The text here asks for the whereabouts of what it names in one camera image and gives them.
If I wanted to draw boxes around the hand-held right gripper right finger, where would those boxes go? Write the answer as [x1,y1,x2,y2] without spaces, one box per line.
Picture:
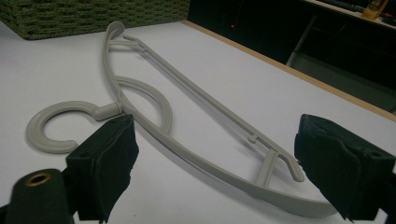
[293,113,396,222]

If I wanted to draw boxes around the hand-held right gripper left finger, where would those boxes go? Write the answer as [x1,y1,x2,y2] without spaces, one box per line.
[65,113,140,224]

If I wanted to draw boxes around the grey plastic clothes hanger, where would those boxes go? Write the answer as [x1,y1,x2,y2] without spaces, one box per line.
[25,21,339,218]

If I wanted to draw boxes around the dark shelf unit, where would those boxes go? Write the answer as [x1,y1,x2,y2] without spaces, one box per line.
[187,0,396,114]

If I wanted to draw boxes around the green woven basket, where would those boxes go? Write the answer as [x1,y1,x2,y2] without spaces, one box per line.
[0,0,191,41]

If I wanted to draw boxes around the yellow tape dispenser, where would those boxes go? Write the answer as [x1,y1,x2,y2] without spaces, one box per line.
[361,0,390,21]

